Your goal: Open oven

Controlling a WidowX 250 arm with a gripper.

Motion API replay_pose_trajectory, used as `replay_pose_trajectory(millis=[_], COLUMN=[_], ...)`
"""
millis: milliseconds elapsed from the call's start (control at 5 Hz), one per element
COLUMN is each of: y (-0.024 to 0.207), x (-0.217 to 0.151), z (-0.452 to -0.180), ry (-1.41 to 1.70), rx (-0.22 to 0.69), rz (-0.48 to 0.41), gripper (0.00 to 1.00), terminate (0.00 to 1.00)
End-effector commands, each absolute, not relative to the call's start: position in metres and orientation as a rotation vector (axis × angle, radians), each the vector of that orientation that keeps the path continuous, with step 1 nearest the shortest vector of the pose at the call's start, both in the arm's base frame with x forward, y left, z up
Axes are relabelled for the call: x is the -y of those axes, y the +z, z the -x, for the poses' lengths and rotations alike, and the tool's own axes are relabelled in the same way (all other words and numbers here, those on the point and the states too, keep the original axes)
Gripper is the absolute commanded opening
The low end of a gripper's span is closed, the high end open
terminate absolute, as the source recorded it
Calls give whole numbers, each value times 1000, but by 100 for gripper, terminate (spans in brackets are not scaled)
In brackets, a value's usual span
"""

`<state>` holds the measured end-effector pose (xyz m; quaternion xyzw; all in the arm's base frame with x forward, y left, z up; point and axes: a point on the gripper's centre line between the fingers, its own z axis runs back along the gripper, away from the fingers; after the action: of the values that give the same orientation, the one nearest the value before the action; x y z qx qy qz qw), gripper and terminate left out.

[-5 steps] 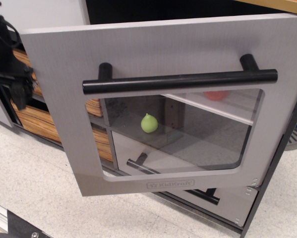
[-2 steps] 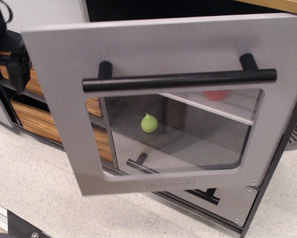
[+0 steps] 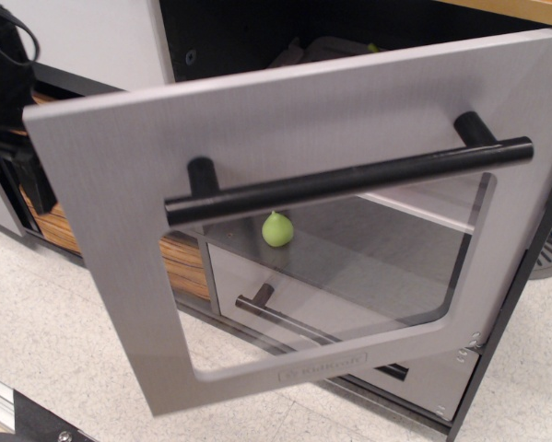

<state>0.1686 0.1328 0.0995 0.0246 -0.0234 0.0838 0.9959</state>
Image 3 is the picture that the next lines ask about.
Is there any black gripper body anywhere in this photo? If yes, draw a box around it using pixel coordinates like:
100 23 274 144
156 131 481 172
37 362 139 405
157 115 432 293
0 5 41 160

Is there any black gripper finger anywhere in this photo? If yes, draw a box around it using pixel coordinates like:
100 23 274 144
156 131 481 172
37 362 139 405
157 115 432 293
15 151 57 215

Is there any grey toy oven door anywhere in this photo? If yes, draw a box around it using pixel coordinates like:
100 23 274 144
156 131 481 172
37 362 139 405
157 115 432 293
24 29 552 414

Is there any black oven door handle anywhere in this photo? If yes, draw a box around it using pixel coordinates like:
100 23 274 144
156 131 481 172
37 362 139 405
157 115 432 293
165 111 534 228

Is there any white oven rack shelf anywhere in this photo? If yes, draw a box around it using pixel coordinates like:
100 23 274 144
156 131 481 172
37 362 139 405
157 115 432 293
268 36 484 234

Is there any upper wood-pattern storage bin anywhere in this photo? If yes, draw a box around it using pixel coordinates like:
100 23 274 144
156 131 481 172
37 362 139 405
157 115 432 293
6 91 81 136

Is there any wood-pattern storage bin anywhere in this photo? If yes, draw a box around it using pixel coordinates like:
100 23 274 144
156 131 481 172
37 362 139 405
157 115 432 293
6 91 81 136
18 185 210 302

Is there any lower wood-pattern storage bin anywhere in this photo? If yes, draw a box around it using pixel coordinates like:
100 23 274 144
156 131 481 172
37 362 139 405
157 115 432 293
18 185 210 302

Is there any grey lower drawer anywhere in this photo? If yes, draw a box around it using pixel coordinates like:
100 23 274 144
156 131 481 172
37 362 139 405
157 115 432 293
208 245 478 420

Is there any green toy pear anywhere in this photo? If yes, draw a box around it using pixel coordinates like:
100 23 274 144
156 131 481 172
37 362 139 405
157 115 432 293
262 211 294 248

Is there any toy kitchen cabinet frame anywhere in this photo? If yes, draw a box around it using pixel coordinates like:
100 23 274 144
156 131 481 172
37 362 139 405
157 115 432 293
0 1 552 441

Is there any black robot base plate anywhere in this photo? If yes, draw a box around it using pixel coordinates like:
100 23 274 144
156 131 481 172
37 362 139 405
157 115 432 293
13 390 94 442

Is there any black drawer handle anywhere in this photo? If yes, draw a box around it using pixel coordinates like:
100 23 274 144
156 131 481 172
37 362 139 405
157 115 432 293
234 283 409 383

